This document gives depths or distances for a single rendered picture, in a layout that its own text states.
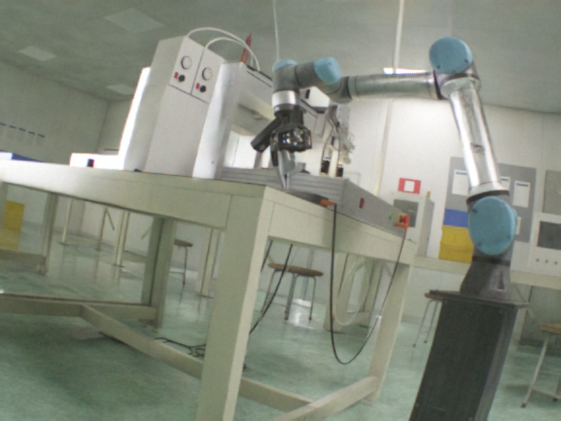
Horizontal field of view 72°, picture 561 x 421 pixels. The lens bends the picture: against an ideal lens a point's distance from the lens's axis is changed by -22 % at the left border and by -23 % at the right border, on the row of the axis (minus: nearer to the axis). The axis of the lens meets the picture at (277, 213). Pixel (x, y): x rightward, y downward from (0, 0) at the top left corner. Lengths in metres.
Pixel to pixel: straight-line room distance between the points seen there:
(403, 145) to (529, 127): 1.79
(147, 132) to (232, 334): 0.71
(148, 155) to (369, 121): 5.07
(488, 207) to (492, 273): 0.20
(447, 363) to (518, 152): 4.80
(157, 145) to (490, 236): 0.96
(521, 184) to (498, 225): 4.67
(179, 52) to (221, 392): 1.00
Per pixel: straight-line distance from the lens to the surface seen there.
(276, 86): 1.32
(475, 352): 1.13
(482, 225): 1.02
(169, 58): 1.51
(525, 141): 5.83
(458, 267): 3.76
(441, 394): 1.17
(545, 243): 3.96
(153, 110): 1.46
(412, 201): 4.14
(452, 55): 1.14
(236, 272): 0.96
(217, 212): 1.00
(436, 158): 5.89
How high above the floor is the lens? 0.64
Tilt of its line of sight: 3 degrees up
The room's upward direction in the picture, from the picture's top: 11 degrees clockwise
